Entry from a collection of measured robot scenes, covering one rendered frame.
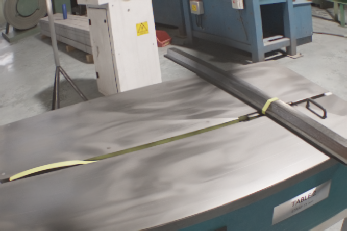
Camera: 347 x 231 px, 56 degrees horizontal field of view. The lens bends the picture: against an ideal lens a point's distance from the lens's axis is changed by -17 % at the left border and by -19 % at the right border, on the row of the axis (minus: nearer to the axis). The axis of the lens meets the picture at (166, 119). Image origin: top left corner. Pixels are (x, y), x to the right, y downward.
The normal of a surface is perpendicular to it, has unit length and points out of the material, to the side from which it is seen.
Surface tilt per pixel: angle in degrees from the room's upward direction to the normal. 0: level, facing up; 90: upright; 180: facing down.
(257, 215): 90
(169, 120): 0
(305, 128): 75
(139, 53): 90
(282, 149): 0
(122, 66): 90
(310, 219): 90
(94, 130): 0
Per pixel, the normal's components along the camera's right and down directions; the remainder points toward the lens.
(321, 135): -0.90, 0.04
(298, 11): 0.54, 0.32
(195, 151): -0.11, -0.89
